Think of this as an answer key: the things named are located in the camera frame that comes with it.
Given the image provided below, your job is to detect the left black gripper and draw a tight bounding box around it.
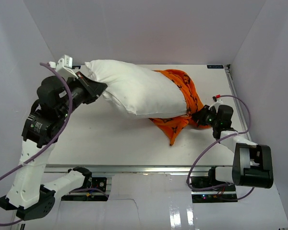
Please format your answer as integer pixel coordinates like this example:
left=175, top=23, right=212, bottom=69
left=58, top=70, right=106, bottom=119

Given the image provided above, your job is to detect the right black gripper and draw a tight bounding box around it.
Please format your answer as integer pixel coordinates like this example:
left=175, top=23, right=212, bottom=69
left=191, top=105, right=220, bottom=128

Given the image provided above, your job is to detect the orange patterned pillowcase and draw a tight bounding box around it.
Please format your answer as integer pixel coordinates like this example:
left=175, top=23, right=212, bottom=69
left=148, top=69, right=211, bottom=147

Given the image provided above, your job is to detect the white pillow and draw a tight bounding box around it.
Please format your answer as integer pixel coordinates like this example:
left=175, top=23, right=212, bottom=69
left=84, top=60, right=187, bottom=119

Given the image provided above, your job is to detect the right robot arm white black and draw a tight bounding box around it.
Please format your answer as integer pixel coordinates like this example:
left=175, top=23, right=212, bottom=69
left=192, top=105, right=274, bottom=191

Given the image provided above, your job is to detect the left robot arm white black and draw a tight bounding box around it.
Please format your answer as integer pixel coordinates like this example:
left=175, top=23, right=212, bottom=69
left=0, top=72, right=108, bottom=221

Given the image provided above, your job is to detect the right blue table label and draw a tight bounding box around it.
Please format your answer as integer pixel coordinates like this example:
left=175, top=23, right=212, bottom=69
left=207, top=65, right=224, bottom=69

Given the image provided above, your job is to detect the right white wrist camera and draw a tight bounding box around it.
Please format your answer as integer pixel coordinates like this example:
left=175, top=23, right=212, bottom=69
left=209, top=94, right=224, bottom=110

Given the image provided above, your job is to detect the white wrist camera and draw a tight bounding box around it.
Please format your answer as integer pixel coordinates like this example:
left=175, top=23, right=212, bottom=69
left=209, top=94, right=224, bottom=110
left=48, top=55, right=78, bottom=81

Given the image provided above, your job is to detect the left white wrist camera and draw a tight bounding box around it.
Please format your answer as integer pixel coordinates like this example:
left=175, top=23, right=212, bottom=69
left=48, top=55, right=78, bottom=81

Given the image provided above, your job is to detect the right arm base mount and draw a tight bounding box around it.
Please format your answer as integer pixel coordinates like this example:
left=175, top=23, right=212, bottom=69
left=190, top=176, right=237, bottom=204

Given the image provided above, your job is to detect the aluminium front rail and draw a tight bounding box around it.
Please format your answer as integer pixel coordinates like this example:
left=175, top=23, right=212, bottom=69
left=44, top=164, right=233, bottom=174

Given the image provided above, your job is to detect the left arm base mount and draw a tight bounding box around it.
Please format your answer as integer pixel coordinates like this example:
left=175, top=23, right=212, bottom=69
left=65, top=166, right=108, bottom=196

